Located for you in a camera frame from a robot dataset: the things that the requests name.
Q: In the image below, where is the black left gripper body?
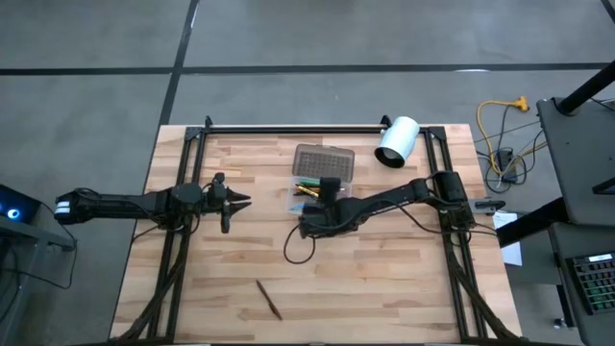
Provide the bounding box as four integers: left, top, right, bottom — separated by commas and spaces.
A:
202, 171, 232, 235

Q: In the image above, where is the black pole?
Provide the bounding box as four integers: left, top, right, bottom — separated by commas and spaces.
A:
556, 60, 615, 116

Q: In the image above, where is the black computer blue light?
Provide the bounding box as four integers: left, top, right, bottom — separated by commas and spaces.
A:
0, 185, 43, 227

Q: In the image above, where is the black desk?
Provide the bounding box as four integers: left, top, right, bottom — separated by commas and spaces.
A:
535, 95, 615, 227
494, 196, 615, 346

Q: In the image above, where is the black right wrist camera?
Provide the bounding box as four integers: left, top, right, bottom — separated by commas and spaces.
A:
318, 176, 343, 202

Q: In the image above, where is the black power adapter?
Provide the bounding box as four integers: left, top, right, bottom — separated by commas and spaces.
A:
496, 147, 519, 185

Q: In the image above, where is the grey equipment stand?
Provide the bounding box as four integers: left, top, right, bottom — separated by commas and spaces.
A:
0, 215, 78, 346

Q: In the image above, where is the dark brown pen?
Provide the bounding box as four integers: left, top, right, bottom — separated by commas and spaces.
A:
255, 280, 284, 322

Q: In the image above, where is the white spot lamp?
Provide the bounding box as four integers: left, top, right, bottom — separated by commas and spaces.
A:
373, 114, 422, 170

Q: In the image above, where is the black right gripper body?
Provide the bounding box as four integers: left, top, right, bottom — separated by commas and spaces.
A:
298, 198, 360, 240

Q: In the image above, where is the white paper sheet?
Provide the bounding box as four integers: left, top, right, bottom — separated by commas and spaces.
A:
492, 210, 524, 268

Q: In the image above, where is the yellow extension cable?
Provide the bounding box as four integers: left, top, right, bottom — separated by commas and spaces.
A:
475, 95, 549, 177

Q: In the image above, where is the clear plastic supply box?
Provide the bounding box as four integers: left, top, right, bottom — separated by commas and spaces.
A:
285, 142, 357, 216

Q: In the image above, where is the backlit keyboard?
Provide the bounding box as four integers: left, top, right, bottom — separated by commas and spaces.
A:
566, 252, 615, 317

